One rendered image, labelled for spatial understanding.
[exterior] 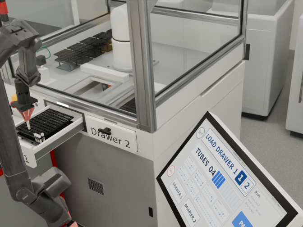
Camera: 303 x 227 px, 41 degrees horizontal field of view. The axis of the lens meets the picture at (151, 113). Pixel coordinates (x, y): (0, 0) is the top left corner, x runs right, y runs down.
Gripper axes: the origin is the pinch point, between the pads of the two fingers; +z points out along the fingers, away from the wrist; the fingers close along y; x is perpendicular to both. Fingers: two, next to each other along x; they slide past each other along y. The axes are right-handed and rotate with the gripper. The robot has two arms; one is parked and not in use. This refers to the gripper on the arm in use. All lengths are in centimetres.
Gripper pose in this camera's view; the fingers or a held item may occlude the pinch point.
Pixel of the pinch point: (26, 119)
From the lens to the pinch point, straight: 192.7
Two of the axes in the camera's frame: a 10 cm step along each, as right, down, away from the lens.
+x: 8.0, 3.1, -5.2
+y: -6.1, 3.8, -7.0
